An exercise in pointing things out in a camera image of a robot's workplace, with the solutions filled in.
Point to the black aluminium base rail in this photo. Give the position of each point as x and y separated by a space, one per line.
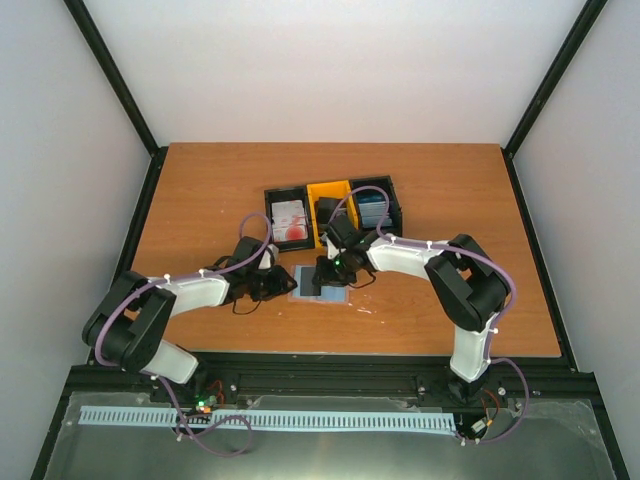
421 380

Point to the left black frame post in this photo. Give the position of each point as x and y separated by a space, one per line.
101 53

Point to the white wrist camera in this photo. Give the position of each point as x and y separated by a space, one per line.
269 257
331 250

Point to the right connector with wires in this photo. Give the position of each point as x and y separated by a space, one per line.
490 408

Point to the black card bin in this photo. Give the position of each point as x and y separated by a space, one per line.
286 194
384 185

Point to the blue card stack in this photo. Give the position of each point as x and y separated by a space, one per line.
371 205

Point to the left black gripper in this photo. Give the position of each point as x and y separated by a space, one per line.
280 286

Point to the white red card stack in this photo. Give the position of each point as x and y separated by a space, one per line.
289 221

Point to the right black frame post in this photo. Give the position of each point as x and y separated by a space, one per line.
570 46

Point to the black frame post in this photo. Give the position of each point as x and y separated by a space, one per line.
101 53
570 46

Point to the light blue slotted cable duct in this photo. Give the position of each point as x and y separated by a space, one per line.
275 420

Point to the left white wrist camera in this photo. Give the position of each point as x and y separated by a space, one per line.
269 257

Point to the pink leather card holder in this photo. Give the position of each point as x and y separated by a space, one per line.
329 294

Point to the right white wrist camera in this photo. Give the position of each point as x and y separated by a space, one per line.
331 250

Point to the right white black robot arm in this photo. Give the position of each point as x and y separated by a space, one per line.
473 291

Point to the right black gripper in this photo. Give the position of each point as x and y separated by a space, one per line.
324 277

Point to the black card stack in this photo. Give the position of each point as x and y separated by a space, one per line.
327 208

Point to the left controller board with wires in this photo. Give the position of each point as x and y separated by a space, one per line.
211 398

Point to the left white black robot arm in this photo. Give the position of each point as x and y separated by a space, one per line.
127 328

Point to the yellow card bin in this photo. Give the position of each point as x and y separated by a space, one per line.
336 189

